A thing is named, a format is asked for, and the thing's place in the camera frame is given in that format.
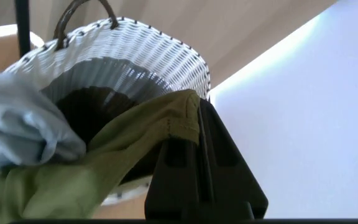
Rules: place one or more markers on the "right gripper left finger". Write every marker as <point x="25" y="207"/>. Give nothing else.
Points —
<point x="179" y="186"/>

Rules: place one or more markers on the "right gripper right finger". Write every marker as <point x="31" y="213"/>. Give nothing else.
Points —
<point x="232" y="174"/>

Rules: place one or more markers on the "green printed shirt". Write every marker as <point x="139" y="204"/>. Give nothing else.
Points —
<point x="120" y="140"/>

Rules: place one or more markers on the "white laundry basket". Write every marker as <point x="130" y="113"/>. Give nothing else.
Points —
<point x="141" y="46"/>

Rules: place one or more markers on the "black clothes rack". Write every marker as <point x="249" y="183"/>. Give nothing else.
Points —
<point x="22" y="28"/>

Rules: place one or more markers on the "beige curtain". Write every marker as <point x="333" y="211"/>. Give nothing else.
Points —
<point x="228" y="31"/>

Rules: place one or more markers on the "pale grey shorts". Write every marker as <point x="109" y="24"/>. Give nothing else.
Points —
<point x="17" y="124"/>

